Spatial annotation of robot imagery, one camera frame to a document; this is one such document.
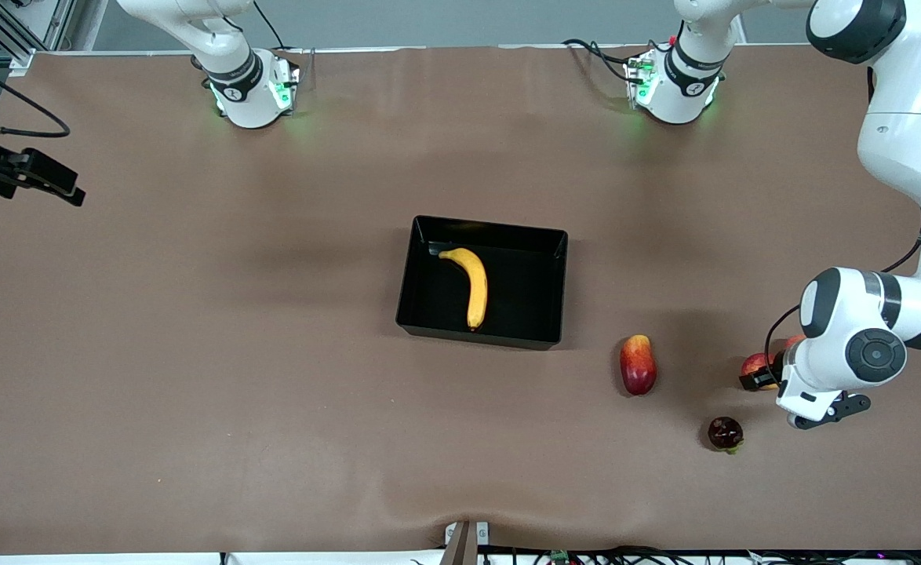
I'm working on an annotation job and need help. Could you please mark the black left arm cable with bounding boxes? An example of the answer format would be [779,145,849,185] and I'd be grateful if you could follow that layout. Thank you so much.
[764,67,921,387]

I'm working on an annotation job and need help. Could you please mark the aluminium frame profile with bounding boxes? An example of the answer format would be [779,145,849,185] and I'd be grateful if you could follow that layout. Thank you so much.
[0,0,78,76]

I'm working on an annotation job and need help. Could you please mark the red yellow apple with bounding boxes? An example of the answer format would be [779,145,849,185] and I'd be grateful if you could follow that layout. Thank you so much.
[741,352,777,390]

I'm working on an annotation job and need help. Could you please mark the black plastic box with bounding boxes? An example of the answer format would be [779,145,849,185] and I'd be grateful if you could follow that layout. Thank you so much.
[395,215,570,351]

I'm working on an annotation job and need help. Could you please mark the yellow banana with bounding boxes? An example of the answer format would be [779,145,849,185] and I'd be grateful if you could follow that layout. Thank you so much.
[439,247,489,332]

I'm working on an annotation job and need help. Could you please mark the red yellow mango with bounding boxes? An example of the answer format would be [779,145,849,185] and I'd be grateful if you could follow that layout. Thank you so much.
[620,334,658,396]

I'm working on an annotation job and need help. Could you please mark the black base cables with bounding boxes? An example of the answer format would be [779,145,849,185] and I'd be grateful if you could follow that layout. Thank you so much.
[561,36,651,84]

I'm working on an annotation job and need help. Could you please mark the dark purple mangosteen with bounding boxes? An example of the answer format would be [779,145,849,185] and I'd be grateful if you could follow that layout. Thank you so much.
[707,417,745,455]

